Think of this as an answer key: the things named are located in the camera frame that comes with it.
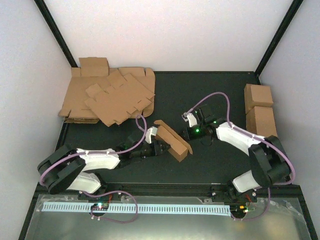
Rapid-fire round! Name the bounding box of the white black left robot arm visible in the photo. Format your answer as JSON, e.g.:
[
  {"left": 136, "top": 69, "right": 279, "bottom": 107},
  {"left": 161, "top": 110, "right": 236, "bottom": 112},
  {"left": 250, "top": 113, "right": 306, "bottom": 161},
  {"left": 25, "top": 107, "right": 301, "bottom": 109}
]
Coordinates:
[{"left": 37, "top": 135, "right": 171, "bottom": 200}]

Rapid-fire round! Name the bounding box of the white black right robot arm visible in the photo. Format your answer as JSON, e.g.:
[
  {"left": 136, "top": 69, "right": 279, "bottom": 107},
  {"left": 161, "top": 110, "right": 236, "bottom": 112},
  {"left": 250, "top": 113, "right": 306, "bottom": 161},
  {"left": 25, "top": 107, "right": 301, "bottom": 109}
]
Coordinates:
[{"left": 180, "top": 105, "right": 294, "bottom": 202}]

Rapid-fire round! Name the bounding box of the folded cardboard box front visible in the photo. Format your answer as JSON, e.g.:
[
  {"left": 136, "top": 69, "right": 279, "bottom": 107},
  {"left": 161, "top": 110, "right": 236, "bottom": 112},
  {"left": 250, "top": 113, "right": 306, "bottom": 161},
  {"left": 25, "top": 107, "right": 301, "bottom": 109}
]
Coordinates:
[{"left": 246, "top": 106, "right": 278, "bottom": 137}]

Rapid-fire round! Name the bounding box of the small folded cardboard box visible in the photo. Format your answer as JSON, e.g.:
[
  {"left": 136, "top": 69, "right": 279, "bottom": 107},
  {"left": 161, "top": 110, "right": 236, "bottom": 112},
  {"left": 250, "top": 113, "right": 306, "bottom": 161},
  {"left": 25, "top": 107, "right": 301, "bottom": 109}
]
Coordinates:
[{"left": 79, "top": 57, "right": 110, "bottom": 77}]

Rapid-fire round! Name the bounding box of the loose top cardboard blank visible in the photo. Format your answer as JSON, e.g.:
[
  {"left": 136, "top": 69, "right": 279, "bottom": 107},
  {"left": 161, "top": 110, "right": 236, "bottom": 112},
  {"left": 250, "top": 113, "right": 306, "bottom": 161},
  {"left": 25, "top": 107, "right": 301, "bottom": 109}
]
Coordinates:
[{"left": 84, "top": 70, "right": 155, "bottom": 127}]

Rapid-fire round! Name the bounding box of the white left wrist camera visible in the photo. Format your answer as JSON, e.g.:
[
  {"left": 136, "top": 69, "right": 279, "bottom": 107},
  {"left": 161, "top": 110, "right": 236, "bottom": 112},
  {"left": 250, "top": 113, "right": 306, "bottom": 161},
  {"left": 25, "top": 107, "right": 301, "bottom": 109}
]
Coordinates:
[{"left": 145, "top": 126, "right": 158, "bottom": 144}]

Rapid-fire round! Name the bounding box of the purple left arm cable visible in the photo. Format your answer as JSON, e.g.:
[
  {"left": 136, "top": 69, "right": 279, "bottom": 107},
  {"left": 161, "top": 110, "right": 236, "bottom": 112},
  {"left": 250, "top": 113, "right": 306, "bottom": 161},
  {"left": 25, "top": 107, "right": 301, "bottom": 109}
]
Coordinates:
[{"left": 39, "top": 114, "right": 148, "bottom": 198}]

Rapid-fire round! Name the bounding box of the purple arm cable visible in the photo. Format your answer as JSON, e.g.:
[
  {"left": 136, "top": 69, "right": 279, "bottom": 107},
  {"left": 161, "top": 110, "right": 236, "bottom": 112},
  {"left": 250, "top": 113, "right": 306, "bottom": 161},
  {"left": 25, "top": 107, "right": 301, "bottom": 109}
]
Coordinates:
[
  {"left": 39, "top": 114, "right": 148, "bottom": 198},
  {"left": 186, "top": 91, "right": 296, "bottom": 222}
]

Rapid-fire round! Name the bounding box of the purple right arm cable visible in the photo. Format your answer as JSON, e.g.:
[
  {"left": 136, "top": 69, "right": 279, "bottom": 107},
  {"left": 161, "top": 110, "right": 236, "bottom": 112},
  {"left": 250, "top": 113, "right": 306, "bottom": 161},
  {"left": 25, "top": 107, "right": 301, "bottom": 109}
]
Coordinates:
[{"left": 186, "top": 91, "right": 296, "bottom": 222}]

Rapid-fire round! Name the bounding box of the light blue slotted cable duct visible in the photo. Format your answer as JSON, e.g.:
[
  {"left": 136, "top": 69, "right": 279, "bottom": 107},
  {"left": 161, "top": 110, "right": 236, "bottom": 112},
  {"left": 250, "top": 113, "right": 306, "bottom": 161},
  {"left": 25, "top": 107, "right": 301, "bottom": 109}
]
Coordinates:
[{"left": 41, "top": 202, "right": 231, "bottom": 217}]

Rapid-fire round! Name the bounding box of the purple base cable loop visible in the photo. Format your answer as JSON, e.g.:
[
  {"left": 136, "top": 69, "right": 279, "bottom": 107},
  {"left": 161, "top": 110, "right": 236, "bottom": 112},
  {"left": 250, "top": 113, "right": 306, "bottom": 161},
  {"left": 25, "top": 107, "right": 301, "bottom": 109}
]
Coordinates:
[{"left": 87, "top": 190, "right": 140, "bottom": 224}]

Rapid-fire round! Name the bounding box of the black right corner frame post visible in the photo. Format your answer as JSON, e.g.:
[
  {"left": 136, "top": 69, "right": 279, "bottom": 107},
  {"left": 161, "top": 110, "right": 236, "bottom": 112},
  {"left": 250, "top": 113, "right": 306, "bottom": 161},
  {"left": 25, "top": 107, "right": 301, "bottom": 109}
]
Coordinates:
[{"left": 254, "top": 0, "right": 304, "bottom": 77}]

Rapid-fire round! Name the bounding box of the black corner frame post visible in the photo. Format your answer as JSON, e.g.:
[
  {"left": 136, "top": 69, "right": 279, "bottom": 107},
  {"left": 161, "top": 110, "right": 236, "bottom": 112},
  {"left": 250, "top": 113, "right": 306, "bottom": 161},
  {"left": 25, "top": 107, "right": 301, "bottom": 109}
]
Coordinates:
[
  {"left": 254, "top": 0, "right": 304, "bottom": 77},
  {"left": 34, "top": 0, "right": 78, "bottom": 68}
]

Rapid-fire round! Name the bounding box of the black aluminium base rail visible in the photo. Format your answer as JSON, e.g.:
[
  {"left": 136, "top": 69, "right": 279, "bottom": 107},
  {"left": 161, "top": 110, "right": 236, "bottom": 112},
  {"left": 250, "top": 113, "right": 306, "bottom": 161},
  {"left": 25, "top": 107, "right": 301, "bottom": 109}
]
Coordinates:
[{"left": 37, "top": 181, "right": 302, "bottom": 201}]

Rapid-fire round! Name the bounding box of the metal base plate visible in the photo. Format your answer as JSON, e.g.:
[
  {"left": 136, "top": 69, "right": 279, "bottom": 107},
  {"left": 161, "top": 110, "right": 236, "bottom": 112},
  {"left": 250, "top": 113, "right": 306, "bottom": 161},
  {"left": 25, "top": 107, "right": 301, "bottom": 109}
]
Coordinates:
[{"left": 20, "top": 194, "right": 312, "bottom": 240}]

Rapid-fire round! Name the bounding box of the black left corner frame post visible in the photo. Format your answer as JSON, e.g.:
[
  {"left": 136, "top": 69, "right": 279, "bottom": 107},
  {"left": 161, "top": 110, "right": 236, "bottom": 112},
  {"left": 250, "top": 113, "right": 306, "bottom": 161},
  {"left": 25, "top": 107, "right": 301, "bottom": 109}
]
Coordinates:
[{"left": 34, "top": 0, "right": 78, "bottom": 68}]

